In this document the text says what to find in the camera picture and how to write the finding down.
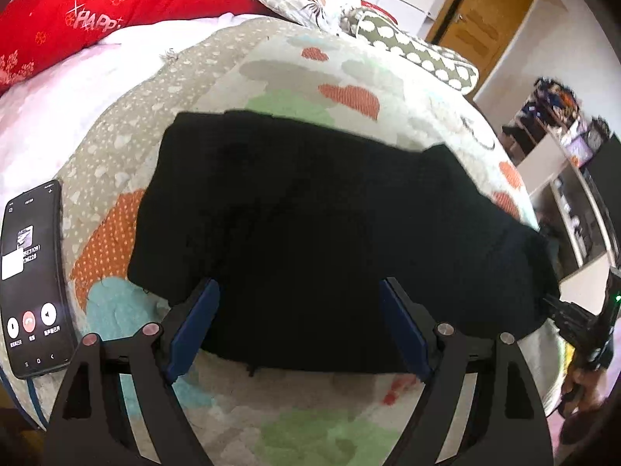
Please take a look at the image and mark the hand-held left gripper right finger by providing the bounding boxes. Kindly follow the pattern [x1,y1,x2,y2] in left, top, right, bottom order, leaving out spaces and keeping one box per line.
[378,276,556,466]

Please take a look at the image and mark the white shelf unit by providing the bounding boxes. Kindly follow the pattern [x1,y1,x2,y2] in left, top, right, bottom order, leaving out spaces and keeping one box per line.
[502,121,621,282]

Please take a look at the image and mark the black pants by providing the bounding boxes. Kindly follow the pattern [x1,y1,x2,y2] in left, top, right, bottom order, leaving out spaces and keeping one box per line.
[127,111,561,377]

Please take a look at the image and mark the black television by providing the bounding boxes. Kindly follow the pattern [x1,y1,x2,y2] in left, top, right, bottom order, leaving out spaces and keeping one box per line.
[588,135,621,265]

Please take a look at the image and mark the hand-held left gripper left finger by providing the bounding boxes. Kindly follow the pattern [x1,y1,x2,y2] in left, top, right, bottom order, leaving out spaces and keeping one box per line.
[43,278,221,466]

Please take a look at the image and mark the heart-print quilt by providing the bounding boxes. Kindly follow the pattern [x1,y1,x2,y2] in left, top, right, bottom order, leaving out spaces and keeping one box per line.
[10,17,573,466]

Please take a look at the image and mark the purple picture frame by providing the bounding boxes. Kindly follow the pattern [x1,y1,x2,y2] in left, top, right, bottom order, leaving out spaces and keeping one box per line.
[565,137,595,165]

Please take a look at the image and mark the wooden door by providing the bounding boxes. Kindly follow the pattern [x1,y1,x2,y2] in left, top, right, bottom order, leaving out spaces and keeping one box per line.
[427,0,537,73]

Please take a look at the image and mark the green sheep-print pillow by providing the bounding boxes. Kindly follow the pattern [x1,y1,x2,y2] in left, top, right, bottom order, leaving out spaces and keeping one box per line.
[342,7,480,95]

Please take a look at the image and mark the pink white blanket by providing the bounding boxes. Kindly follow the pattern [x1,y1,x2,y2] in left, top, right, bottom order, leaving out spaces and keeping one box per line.
[0,12,253,195]

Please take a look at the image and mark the black desk clock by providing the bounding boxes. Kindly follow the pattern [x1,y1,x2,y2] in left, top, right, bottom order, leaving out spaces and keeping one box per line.
[589,115,612,150]

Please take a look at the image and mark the person's right hand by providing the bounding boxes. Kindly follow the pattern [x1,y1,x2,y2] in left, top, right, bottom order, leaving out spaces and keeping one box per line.
[560,368,608,417]

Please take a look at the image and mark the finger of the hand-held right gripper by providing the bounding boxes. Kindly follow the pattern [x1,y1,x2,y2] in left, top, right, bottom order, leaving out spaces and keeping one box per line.
[543,295,602,350]

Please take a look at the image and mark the phone charging cable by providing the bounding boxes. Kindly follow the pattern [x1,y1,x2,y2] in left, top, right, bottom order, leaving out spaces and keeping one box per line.
[24,376,42,421]

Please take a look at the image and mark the pile of clothes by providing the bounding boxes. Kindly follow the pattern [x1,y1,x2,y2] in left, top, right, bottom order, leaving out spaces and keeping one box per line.
[531,77,583,127]

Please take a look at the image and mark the red printed bolster pillow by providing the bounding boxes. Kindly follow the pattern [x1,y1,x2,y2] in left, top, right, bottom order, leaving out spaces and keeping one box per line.
[0,0,272,93]

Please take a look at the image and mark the black smartphone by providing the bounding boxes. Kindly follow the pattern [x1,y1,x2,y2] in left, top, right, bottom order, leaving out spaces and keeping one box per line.
[0,179,81,379]

